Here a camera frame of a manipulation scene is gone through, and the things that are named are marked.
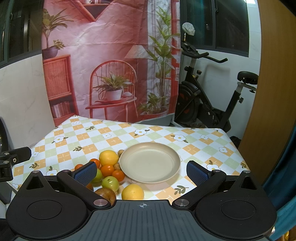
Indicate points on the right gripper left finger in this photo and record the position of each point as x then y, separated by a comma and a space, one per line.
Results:
75, 183

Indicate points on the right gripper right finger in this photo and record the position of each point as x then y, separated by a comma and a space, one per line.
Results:
206, 183

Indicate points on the small orange tangerine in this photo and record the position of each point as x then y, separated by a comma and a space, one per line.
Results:
90, 187

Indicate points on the dark red apple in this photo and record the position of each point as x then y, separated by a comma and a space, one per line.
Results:
107, 194

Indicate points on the small green apple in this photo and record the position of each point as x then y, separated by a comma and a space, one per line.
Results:
111, 183

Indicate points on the yellow lemon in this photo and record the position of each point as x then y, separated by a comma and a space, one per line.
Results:
132, 192

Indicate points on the orange tangerine far left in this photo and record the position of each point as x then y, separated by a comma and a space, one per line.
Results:
78, 166

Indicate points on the large green apple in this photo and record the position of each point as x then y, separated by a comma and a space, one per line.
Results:
97, 179

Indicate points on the orange tangerine upper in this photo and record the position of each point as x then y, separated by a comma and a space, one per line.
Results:
96, 161

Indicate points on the orange tangerine middle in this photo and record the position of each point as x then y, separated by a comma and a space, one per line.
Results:
107, 170

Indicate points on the large yellow orange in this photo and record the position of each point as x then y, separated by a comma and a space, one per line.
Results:
108, 157

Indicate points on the checkered floral tablecloth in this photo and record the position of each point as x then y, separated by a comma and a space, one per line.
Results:
78, 140

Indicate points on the brown walnut lower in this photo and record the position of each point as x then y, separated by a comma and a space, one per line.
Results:
117, 166

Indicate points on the brown walnut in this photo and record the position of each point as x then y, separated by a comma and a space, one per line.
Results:
120, 152
117, 166

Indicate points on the orange tangerine near plate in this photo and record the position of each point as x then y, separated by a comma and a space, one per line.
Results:
119, 175

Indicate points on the brown walnut upper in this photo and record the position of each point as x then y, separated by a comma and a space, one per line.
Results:
120, 152

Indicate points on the beige round plate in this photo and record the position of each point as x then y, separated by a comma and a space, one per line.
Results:
150, 162

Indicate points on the black exercise bike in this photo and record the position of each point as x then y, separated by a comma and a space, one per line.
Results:
208, 93

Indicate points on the teal curtain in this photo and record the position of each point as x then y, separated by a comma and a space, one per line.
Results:
280, 188

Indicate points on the wooden door panel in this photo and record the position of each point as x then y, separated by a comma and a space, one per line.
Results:
272, 118

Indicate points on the pink printed backdrop cloth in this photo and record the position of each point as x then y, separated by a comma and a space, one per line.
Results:
112, 60

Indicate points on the left window frame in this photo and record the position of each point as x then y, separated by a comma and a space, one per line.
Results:
21, 33

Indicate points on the dark window frame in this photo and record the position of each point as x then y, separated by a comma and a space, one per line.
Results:
220, 25

